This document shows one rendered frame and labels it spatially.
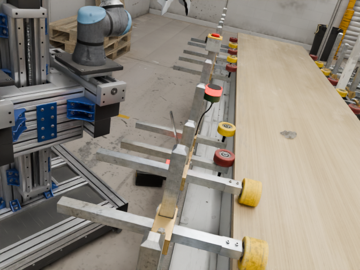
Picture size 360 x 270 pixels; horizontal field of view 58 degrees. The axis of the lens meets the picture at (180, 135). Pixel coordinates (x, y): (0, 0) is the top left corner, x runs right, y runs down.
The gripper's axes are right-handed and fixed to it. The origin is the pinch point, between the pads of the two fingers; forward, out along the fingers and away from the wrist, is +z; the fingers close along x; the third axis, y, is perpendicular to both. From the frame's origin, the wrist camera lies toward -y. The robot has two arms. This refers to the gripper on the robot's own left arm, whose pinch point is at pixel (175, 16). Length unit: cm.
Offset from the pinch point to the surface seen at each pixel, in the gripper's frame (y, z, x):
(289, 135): -49, 40, -35
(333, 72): -10, 46, -208
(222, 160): -43, 42, 9
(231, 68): 26, 42, -95
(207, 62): -13.9, 15.5, -8.9
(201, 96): -28.7, 20.9, 11.3
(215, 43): -1.3, 12.0, -29.6
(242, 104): -16, 42, -47
